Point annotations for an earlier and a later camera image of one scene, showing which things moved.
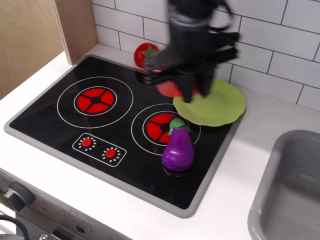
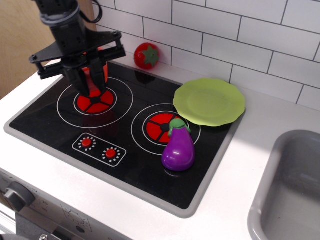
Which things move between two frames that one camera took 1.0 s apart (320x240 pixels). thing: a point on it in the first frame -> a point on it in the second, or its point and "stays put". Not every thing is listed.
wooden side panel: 33,33 stays put
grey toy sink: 286,204 stays put
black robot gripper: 193,47 -> 73,45
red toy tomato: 143,52 stays put
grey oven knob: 19,195 stays put
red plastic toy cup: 174,89 -> 87,73
